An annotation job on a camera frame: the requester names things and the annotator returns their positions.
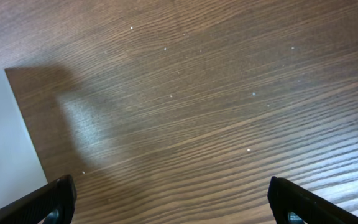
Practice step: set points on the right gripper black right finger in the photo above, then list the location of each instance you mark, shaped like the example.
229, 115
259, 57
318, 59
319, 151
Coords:
291, 203

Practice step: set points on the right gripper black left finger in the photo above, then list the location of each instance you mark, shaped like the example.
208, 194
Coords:
52, 203

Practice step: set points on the white cardboard box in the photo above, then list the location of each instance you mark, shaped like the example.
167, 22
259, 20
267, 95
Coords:
20, 170

